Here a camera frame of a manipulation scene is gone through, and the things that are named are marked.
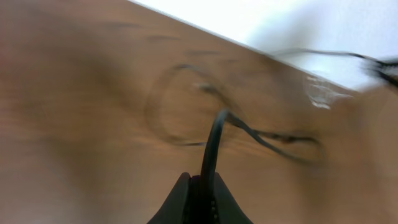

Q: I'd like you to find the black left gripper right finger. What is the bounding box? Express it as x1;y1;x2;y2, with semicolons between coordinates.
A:
213;172;253;224

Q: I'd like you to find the black thin usb cable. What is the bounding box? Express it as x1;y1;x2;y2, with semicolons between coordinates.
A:
144;63;324;187

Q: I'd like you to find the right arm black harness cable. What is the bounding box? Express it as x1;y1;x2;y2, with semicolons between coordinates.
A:
270;48;398;88

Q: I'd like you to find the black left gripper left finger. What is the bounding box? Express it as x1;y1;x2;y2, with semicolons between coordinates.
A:
147;172;190;224

